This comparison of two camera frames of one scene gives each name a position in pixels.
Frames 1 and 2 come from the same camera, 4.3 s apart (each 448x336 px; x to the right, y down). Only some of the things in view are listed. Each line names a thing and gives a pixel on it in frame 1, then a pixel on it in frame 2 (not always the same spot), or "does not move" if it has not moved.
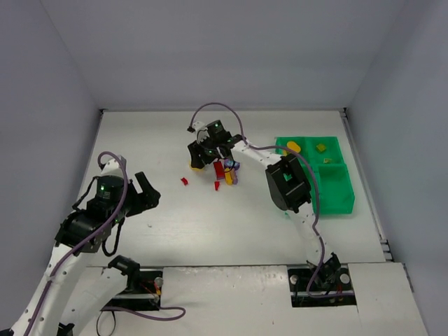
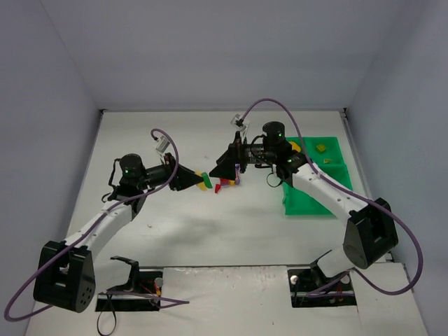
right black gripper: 199,154 to 239,154
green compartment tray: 332,175 does not move
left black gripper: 138,199 to 172,171
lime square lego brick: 321,147 does not move
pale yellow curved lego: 195,169 to 201,185
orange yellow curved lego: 292,145 does not move
